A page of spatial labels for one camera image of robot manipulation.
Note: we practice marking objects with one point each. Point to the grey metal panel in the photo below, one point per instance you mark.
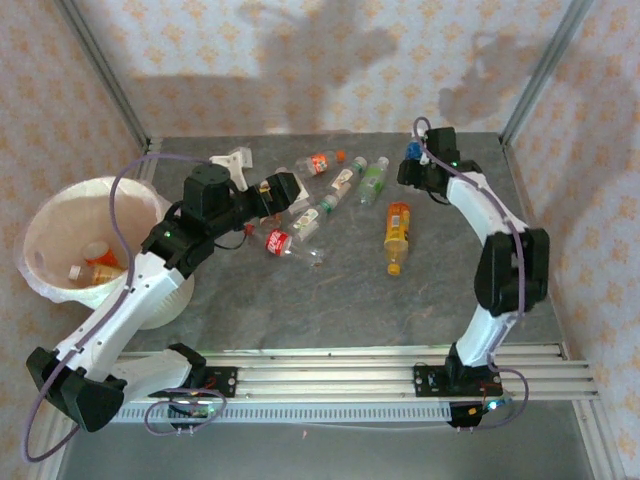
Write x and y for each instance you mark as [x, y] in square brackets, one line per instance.
[325, 450]

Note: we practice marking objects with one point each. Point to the clear plastic bin liner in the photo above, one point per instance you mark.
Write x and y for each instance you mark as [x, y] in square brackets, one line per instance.
[50, 225]

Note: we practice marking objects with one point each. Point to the square clear bottle white label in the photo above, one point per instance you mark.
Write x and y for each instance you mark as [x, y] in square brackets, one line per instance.
[305, 197]

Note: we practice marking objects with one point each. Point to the aluminium frame post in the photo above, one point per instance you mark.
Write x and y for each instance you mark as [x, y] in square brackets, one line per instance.
[544, 70]
[103, 70]

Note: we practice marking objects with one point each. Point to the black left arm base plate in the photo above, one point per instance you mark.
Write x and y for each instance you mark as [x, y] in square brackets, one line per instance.
[225, 382]

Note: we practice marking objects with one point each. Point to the white plastic bin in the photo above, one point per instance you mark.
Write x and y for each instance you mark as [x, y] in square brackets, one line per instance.
[172, 300]

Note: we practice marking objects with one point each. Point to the red label cola bottle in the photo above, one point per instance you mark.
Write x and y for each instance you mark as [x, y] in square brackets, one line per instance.
[277, 243]

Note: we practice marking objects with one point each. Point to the green plastic bottle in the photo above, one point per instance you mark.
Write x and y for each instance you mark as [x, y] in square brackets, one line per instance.
[372, 182]

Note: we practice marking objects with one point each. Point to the clear bottle orange label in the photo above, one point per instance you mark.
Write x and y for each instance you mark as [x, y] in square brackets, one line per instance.
[319, 162]

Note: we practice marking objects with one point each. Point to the aluminium lower frame bar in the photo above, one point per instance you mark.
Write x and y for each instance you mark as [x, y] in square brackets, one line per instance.
[50, 450]
[602, 445]

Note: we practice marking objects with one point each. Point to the orange soda bottle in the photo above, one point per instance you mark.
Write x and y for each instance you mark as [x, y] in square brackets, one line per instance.
[102, 256]

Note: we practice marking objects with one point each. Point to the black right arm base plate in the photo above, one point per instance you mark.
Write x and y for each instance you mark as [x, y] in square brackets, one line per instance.
[427, 382]

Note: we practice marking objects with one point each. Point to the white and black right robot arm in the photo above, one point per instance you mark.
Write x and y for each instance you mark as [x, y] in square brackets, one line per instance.
[480, 200]

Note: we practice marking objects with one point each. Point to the clear bottle green cap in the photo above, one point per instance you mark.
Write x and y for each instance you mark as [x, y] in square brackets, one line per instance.
[307, 220]

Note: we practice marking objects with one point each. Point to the yellow juice bottle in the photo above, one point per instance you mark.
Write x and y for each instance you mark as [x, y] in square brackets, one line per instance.
[397, 230]

